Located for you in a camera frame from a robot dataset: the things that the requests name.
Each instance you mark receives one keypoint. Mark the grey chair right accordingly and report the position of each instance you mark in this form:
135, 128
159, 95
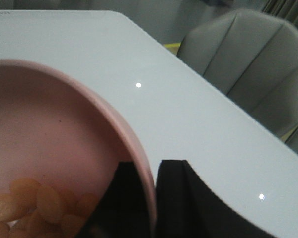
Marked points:
252, 58

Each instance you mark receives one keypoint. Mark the pink bowl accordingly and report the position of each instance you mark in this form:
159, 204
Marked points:
57, 131

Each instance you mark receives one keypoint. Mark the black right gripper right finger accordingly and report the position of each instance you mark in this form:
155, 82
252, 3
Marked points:
187, 208

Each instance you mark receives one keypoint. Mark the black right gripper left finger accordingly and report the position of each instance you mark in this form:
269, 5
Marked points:
122, 211

